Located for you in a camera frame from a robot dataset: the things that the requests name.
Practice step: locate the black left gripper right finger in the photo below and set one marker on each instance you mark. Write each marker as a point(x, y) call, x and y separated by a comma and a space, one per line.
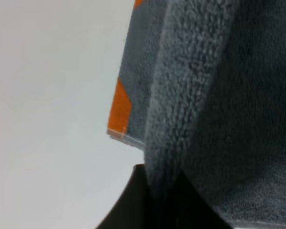
point(184, 208)

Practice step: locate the grey towel with orange pattern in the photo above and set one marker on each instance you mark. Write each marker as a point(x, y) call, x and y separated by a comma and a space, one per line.
point(202, 91)

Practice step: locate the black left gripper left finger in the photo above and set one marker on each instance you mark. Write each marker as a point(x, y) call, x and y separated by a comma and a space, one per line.
point(135, 207)

